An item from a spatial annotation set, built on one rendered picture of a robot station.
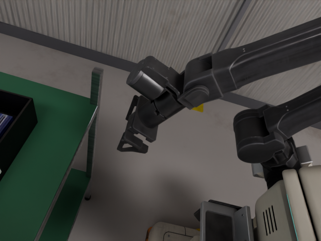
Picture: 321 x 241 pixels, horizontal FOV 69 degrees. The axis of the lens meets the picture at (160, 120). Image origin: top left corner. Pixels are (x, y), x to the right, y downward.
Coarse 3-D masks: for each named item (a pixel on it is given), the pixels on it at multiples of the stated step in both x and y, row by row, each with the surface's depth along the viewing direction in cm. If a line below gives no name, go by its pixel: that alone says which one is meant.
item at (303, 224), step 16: (288, 176) 39; (304, 176) 38; (320, 176) 37; (288, 192) 38; (304, 192) 37; (320, 192) 35; (304, 208) 35; (320, 208) 34; (304, 224) 34; (320, 224) 33; (304, 240) 33; (320, 240) 32
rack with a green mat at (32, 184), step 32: (32, 96) 79; (64, 96) 82; (96, 96) 80; (64, 128) 74; (96, 128) 96; (32, 160) 65; (64, 160) 68; (0, 192) 58; (32, 192) 60; (64, 192) 120; (0, 224) 54; (32, 224) 56; (64, 224) 111
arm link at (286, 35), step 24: (312, 24) 34; (240, 48) 39; (264, 48) 36; (288, 48) 35; (312, 48) 34; (192, 72) 42; (216, 72) 39; (240, 72) 38; (264, 72) 38; (216, 96) 42
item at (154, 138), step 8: (144, 104) 51; (152, 104) 48; (136, 112) 51; (144, 112) 50; (152, 112) 49; (136, 120) 50; (144, 120) 50; (152, 120) 50; (160, 120) 50; (136, 128) 49; (144, 128) 51; (152, 128) 53; (144, 136) 50; (152, 136) 51
